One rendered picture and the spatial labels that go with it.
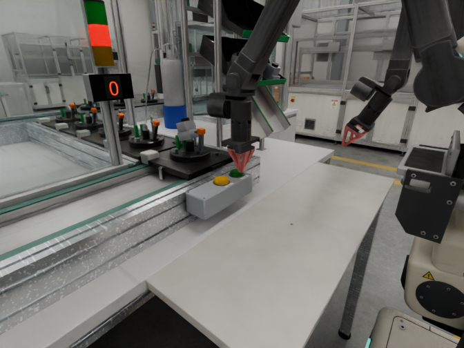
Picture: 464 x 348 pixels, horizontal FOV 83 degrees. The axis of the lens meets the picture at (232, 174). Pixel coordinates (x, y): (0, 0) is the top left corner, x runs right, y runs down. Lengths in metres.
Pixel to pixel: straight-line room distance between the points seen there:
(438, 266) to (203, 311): 0.58
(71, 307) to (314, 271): 0.47
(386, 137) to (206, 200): 4.18
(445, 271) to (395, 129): 3.89
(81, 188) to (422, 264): 0.92
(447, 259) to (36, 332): 0.85
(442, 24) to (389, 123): 4.08
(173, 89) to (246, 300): 1.49
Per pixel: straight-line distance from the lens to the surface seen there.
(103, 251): 0.61
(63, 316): 0.59
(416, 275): 0.86
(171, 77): 1.81
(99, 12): 0.85
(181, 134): 0.90
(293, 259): 0.64
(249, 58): 0.67
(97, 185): 0.86
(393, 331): 1.38
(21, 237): 0.74
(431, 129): 4.60
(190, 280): 0.58
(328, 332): 1.64
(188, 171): 0.79
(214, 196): 0.67
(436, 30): 0.58
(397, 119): 4.61
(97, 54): 0.85
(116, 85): 0.85
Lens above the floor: 1.26
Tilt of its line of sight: 23 degrees down
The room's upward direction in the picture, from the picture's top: straight up
